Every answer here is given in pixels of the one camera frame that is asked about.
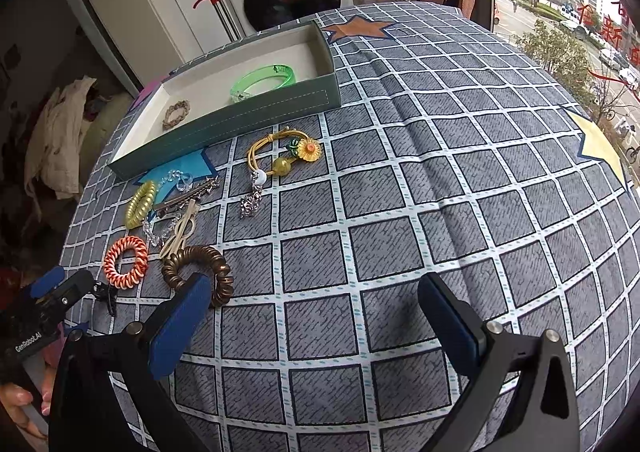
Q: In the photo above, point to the pile of beige clothes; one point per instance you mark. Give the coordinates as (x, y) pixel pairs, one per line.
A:
(55, 141)

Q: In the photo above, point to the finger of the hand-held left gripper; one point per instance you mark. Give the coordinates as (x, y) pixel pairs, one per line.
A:
(47, 282)
(75, 288)

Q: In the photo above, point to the green jewelry tray box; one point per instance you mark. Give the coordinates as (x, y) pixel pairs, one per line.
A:
(225, 126)

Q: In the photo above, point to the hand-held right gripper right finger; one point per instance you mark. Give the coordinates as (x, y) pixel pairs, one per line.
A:
(450, 327)

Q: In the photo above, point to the beige hair clip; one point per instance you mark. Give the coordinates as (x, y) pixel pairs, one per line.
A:
(175, 242)

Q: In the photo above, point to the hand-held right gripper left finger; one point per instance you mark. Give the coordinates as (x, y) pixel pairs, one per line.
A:
(185, 322)

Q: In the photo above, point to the pale green cushion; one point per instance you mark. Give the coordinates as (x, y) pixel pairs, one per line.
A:
(107, 126)

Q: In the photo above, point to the black claw clip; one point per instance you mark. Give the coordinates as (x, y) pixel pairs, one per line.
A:
(107, 299)

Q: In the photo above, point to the green translucent bangle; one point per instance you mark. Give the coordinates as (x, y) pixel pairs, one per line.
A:
(287, 74)

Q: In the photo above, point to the clear crystal hair clip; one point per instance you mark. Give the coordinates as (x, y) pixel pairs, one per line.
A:
(177, 180)

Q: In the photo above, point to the person's left hand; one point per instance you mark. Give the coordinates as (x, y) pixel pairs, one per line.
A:
(17, 402)

